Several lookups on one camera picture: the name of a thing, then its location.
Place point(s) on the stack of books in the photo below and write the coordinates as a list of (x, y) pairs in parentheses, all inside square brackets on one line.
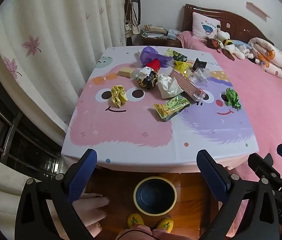
[(153, 31)]

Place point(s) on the white handbag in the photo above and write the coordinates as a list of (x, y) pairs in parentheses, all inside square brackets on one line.
[(131, 28)]

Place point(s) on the purple plastic bag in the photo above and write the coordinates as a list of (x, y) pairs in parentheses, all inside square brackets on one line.
[(151, 53)]

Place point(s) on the green yellow snack packet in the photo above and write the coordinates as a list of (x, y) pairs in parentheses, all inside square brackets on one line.
[(171, 107)]

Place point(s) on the person's pink pajama legs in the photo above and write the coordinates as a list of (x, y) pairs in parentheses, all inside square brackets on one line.
[(141, 233)]

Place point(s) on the light blue box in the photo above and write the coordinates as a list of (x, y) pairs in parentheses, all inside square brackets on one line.
[(172, 35)]

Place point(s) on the wooden coat stand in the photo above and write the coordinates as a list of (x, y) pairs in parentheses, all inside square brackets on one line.
[(129, 41)]

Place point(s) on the green wrapper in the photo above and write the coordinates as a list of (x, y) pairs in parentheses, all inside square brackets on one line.
[(232, 98)]

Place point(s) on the yellow foil wrapper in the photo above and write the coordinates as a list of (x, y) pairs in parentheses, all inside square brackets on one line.
[(182, 67)]

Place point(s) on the printed monster tablecloth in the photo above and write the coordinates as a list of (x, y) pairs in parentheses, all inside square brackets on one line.
[(131, 135)]

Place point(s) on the metal window railing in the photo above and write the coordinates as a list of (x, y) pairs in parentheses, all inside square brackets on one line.
[(11, 140)]

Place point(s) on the small black packet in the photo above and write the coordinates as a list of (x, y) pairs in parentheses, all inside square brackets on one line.
[(199, 65)]

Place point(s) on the brown haired doll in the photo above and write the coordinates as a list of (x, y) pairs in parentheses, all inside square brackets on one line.
[(212, 42)]

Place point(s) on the small beige box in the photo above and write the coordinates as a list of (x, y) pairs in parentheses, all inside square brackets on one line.
[(126, 72)]

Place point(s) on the green chocolate box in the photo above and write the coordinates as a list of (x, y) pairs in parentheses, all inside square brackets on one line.
[(177, 54)]

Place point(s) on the wooden nightstand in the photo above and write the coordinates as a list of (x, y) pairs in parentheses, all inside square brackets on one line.
[(156, 42)]

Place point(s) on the wooden wall shelf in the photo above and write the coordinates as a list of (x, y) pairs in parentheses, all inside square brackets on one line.
[(258, 9)]

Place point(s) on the white leaf print curtain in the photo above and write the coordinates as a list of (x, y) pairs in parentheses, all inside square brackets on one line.
[(56, 42)]

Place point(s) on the clear plastic wrapper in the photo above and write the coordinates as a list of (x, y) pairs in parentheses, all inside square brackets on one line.
[(200, 77)]

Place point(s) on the black gold wrapper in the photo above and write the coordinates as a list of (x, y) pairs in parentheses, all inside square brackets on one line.
[(148, 81)]

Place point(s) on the light blue plush toy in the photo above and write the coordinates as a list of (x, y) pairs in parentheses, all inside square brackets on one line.
[(242, 43)]

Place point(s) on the white tissue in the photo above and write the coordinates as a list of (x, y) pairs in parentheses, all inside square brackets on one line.
[(168, 87)]

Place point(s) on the pink fuzzy cloth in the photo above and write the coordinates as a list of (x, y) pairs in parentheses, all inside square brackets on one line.
[(91, 205)]

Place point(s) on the red cup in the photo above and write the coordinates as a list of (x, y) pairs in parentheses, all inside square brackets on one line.
[(154, 63)]

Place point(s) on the folded printed quilt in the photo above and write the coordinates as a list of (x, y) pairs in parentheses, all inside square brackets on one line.
[(268, 57)]

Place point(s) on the small white packet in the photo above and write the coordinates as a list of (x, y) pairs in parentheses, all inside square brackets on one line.
[(139, 51)]

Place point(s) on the long pink brown box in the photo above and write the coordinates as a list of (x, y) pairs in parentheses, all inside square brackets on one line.
[(186, 85)]

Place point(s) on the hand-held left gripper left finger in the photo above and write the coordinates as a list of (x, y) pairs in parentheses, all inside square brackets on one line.
[(81, 177)]

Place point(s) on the pink bedsheet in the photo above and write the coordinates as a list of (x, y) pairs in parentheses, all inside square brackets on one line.
[(256, 110)]

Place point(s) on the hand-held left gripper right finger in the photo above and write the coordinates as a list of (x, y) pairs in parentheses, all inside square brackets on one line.
[(213, 177)]

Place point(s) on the pink printed pillow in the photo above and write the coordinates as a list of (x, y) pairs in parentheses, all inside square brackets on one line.
[(203, 25)]

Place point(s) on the white plush toy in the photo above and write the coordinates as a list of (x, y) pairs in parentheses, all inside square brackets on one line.
[(223, 33), (243, 52)]

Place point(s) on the blue trash bin yellow rim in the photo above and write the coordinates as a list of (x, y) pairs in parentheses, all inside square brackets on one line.
[(154, 197)]

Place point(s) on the white cloth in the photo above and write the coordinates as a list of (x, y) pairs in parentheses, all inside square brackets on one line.
[(1, 200)]

